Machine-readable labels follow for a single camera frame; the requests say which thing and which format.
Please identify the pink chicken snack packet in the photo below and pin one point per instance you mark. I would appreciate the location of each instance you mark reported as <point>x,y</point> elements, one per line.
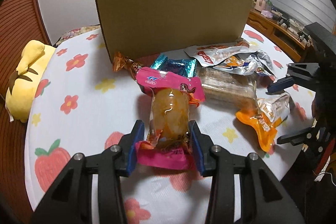
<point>167,144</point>

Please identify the wooden louvre wardrobe door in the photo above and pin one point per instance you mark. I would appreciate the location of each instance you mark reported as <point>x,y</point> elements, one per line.
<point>21,21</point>

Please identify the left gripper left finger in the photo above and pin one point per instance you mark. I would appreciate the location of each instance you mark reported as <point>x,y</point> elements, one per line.
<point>69,198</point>

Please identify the clear wafer biscuit packet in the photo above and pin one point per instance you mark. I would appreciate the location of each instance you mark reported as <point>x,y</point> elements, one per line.
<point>229,88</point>

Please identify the brown cardboard box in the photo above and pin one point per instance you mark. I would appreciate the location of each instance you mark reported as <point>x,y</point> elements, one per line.
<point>139,28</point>

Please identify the orange white snack packet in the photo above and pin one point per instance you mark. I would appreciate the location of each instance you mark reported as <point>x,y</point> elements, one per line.
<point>268,114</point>

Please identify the floral white bed sheet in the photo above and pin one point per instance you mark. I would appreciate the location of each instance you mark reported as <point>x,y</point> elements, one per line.
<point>83,106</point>

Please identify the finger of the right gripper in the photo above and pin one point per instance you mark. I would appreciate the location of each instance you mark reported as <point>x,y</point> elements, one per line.
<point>302,74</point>
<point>314,138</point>

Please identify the white blue snack packet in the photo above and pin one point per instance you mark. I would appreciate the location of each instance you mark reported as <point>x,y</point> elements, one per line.
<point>246,64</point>

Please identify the brown foil candy packet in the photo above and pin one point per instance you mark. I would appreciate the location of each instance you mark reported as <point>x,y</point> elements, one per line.
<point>121,61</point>

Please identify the pink kettle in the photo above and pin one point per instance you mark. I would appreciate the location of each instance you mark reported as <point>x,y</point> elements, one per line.
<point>260,5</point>

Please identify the blue foil candy packet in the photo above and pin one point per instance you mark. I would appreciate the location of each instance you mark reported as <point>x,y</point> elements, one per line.
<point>182,67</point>

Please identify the white chicken foot snack packet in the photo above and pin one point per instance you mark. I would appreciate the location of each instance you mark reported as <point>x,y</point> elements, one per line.
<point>211,55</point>

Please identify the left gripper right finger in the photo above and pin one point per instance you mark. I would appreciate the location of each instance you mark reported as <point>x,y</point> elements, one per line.
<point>243,189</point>

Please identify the wooden sideboard cabinet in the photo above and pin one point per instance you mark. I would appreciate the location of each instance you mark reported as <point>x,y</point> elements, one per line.
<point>284,39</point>

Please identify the yellow pikachu plush toy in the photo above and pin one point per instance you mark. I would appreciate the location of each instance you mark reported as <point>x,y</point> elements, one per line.
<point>24,81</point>

